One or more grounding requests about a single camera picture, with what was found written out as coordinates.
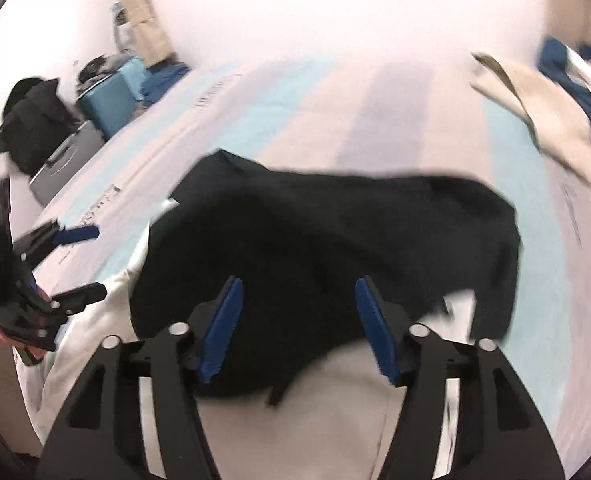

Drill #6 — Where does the beige garment on bed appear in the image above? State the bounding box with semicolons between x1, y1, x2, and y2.
470;52;591;187

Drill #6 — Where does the black and white jacket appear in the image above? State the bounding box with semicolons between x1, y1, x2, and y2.
22;151;521;479

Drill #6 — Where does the black backpack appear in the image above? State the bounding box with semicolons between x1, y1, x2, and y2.
0;77;80;177

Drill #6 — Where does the striped pastel bed sheet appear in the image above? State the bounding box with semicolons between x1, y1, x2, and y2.
18;61;591;474

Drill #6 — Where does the teal suitcase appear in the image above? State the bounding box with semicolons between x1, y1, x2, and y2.
76;56;150;141

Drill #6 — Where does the blue clothes pile on floor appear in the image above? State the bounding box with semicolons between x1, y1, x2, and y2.
140;63;190;106

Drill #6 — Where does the beige curtain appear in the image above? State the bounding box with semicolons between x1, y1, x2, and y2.
118;0;176;66

